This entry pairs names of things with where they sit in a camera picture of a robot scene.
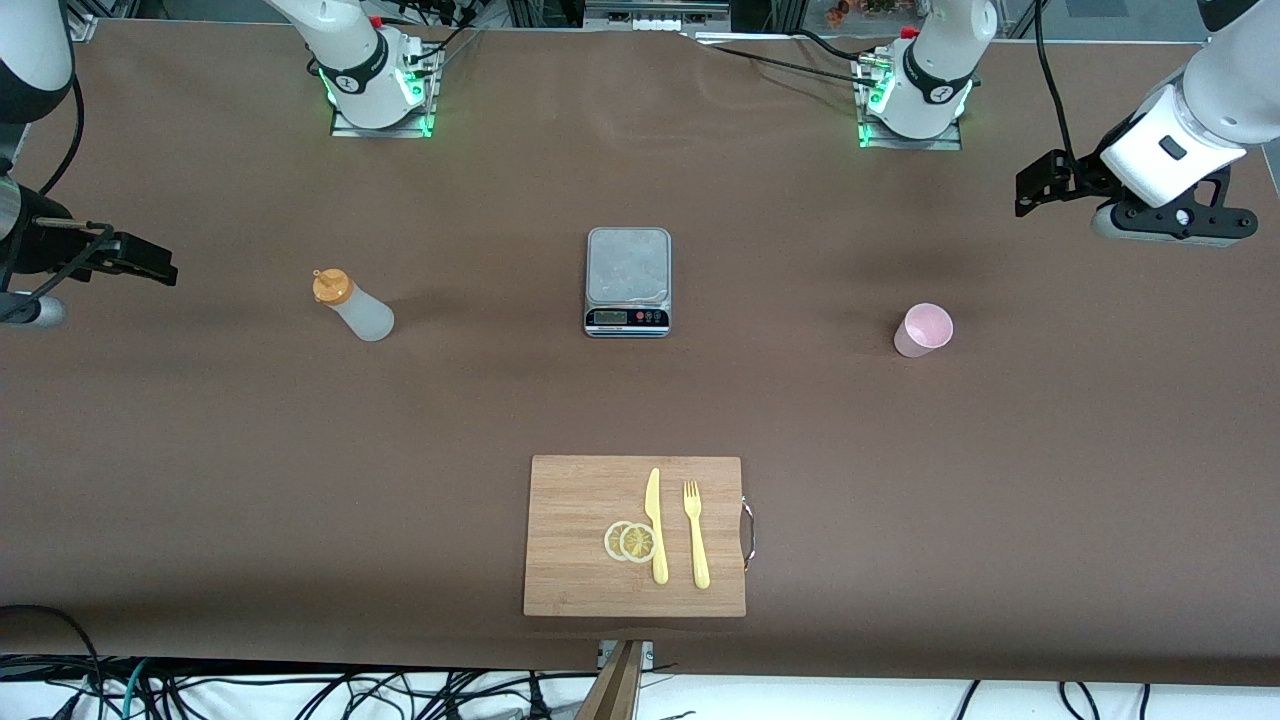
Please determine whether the pink plastic cup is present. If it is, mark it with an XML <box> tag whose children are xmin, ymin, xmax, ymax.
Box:
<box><xmin>893</xmin><ymin>303</ymin><xmax>955</xmax><ymax>359</ymax></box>

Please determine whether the translucent sauce bottle orange cap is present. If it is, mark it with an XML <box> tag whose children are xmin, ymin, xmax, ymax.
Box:
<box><xmin>312</xmin><ymin>268</ymin><xmax>396</xmax><ymax>343</ymax></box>

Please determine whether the brown table cover sheet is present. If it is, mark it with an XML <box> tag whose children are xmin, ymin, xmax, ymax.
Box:
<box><xmin>0</xmin><ymin>18</ymin><xmax>1280</xmax><ymax>686</ymax></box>

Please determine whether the silver digital kitchen scale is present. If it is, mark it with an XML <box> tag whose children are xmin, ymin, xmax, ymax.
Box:
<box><xmin>583</xmin><ymin>227</ymin><xmax>673</xmax><ymax>339</ymax></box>

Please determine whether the white power strip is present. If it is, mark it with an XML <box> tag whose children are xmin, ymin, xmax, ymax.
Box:
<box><xmin>583</xmin><ymin>0</ymin><xmax>733</xmax><ymax>33</ymax></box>

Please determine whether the yellow plastic fork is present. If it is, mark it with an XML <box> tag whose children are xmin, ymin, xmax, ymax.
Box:
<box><xmin>682</xmin><ymin>480</ymin><xmax>712</xmax><ymax>590</ymax></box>

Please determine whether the yellow plastic knife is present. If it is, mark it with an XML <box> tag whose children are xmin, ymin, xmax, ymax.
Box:
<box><xmin>644</xmin><ymin>467</ymin><xmax>670</xmax><ymax>586</ymax></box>

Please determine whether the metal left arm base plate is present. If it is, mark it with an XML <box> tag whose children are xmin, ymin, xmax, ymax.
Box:
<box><xmin>858</xmin><ymin>55</ymin><xmax>963</xmax><ymax>151</ymax></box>

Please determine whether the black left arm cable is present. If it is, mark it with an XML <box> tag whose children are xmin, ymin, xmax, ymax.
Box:
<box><xmin>1033</xmin><ymin>0</ymin><xmax>1081</xmax><ymax>169</ymax></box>

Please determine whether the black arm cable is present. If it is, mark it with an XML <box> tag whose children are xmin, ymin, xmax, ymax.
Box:
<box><xmin>1033</xmin><ymin>0</ymin><xmax>1081</xmax><ymax>169</ymax></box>
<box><xmin>38</xmin><ymin>70</ymin><xmax>86</xmax><ymax>198</ymax></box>

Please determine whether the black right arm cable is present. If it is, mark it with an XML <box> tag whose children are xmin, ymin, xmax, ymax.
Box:
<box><xmin>38</xmin><ymin>70</ymin><xmax>86</xmax><ymax>198</ymax></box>

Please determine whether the thick black table cable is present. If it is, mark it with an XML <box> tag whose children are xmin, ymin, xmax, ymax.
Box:
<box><xmin>795</xmin><ymin>28</ymin><xmax>883</xmax><ymax>66</ymax></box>

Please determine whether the thin black table cable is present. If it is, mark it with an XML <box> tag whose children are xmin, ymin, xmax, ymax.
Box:
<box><xmin>695</xmin><ymin>38</ymin><xmax>867</xmax><ymax>85</ymax></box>

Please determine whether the thick black floor cable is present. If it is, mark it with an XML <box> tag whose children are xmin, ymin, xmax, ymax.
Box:
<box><xmin>0</xmin><ymin>604</ymin><xmax>106</xmax><ymax>720</ymax></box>

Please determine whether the teal floor cable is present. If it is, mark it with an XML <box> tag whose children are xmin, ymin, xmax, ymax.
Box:
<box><xmin>118</xmin><ymin>658</ymin><xmax>151</xmax><ymax>720</ymax></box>

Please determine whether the wooden post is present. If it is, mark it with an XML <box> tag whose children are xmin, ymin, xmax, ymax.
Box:
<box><xmin>575</xmin><ymin>640</ymin><xmax>646</xmax><ymax>720</ymax></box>

